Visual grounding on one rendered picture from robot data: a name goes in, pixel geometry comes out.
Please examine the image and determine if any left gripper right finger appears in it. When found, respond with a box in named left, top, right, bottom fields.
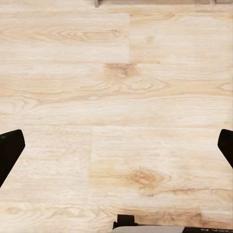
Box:
left=217, top=129, right=233, bottom=168

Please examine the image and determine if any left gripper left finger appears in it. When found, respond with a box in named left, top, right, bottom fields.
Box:
left=0, top=129, right=25, bottom=187

